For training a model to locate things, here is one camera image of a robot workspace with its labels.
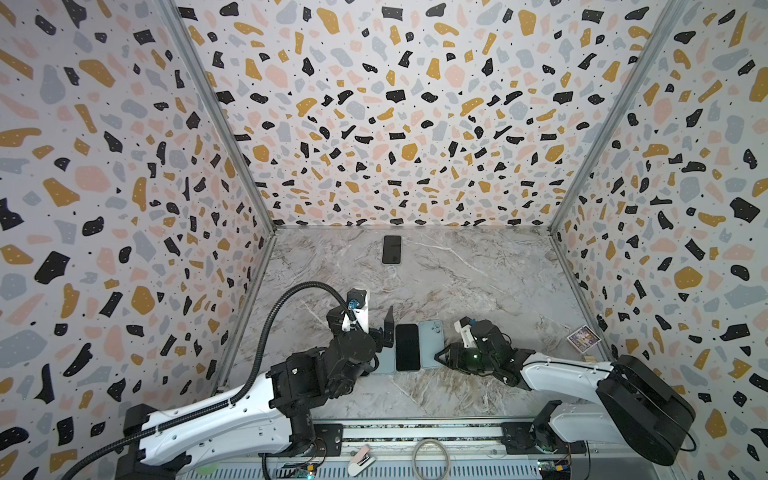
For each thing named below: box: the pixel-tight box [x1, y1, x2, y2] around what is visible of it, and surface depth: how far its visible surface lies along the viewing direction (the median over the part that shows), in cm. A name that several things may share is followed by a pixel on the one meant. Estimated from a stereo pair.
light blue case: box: [371, 347, 396, 375], surface depth 88 cm
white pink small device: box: [348, 444, 376, 477], surface depth 71 cm
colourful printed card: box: [566, 324, 602, 354], surface depth 92 cm
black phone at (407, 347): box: [395, 324, 421, 371], surface depth 92 cm
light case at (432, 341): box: [418, 320, 445, 368], surface depth 94 cm
